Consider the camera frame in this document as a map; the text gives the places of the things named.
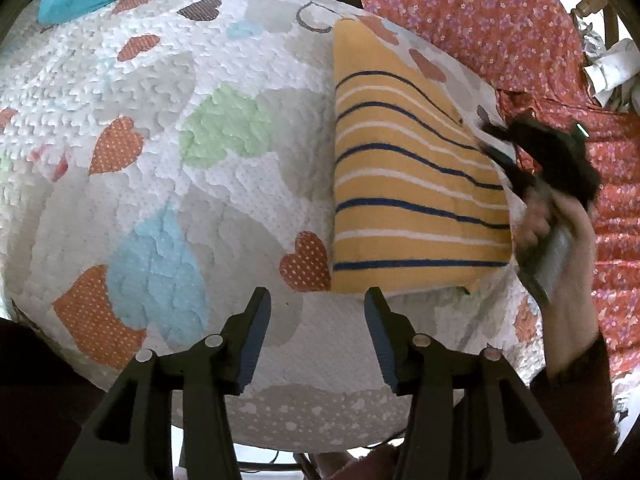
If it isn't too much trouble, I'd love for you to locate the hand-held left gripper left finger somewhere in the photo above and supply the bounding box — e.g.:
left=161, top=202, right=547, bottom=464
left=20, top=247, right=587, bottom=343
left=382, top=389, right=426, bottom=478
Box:
left=57, top=286, right=273, bottom=480

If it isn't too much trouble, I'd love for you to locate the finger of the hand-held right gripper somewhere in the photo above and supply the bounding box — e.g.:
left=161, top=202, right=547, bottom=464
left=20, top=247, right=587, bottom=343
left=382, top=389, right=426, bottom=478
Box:
left=477, top=119, right=516, bottom=143
left=479, top=142, right=537, bottom=197

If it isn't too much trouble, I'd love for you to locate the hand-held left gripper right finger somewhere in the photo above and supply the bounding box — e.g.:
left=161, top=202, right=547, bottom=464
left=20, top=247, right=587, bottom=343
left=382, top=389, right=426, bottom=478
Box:
left=363, top=286, right=583, bottom=480

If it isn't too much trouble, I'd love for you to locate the yellow striped sweater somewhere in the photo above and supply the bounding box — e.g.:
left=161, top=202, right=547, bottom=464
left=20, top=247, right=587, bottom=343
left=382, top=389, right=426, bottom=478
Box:
left=330, top=17, right=516, bottom=297

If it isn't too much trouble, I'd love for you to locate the person's right forearm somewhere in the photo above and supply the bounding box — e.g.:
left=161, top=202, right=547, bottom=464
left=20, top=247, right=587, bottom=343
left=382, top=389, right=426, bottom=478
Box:
left=530, top=305, right=621, bottom=480

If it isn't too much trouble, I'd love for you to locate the person's right hand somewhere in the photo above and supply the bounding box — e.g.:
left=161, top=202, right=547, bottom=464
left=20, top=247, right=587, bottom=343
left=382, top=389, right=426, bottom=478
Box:
left=514, top=191, right=599, bottom=322

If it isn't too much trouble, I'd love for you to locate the red floral cloth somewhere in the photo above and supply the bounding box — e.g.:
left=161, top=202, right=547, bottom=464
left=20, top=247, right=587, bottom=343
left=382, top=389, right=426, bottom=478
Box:
left=359, top=0, right=640, bottom=377

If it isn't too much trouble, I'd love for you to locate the white heart-print quilt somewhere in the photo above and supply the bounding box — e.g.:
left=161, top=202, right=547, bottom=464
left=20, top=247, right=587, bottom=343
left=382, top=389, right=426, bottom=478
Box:
left=0, top=0, right=548, bottom=453

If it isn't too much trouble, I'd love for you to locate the wooden chair frame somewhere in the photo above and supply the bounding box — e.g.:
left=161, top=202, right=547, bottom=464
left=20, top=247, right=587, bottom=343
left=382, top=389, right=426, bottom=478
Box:
left=572, top=0, right=622, bottom=47

